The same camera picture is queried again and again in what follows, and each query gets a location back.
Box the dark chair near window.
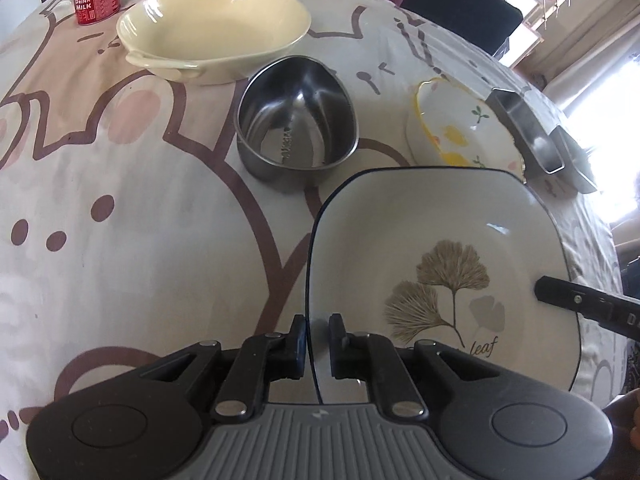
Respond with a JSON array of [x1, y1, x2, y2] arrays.
[[401, 0, 523, 54]]

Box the white square ginkgo leaf plate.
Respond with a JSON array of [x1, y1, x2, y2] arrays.
[[306, 168, 582, 403]]

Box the small floral yellow-rimmed dish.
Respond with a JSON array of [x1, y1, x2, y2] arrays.
[[405, 76, 525, 180]]

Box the cream ceramic two-handled bowl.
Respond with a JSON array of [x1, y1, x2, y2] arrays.
[[116, 0, 311, 86]]

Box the round stainless steel bowl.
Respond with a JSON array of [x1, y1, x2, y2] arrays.
[[234, 55, 359, 193]]

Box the rectangular stainless steel tray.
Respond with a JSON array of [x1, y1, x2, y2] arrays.
[[486, 88, 598, 194]]

